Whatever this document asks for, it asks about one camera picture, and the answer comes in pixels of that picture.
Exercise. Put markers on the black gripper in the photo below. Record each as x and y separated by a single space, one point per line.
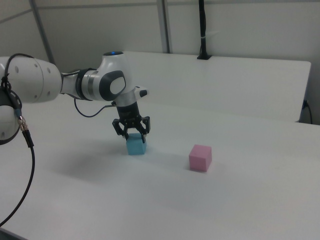
128 112

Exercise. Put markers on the blue cube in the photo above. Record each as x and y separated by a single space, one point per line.
135 147

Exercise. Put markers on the pink cube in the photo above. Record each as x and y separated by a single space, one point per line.
198 158

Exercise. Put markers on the black camera pole with base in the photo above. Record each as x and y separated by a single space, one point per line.
203 27

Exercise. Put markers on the grey partition post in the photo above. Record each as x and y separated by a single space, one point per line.
43 32
164 25

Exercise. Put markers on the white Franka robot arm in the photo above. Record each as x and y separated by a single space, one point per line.
35 80

